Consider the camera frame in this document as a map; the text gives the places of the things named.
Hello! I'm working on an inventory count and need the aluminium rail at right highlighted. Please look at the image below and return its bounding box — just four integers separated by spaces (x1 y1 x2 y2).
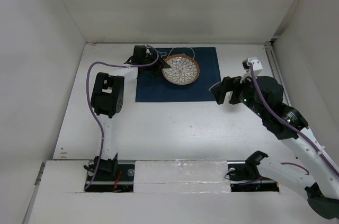
264 41 290 105

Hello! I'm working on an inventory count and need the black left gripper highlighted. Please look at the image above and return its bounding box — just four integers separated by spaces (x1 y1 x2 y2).
142 51 170 77

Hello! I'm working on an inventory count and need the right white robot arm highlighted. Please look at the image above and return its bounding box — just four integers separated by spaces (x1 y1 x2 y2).
210 76 338 220

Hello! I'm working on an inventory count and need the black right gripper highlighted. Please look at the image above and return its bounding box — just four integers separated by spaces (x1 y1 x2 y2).
211 70 267 119

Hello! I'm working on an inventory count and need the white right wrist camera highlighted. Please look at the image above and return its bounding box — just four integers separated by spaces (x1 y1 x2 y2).
242 57 263 80

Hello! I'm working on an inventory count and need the dark blue printed cloth napkin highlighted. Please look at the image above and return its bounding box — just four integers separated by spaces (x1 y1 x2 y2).
136 47 221 102

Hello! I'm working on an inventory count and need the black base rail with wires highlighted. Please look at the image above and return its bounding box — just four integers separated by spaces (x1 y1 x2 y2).
84 160 279 194

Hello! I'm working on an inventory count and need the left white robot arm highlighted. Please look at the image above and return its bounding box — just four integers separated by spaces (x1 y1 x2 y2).
86 45 170 181

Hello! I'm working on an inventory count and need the floral plate with orange rim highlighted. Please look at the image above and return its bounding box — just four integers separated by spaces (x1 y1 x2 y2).
162 54 200 85

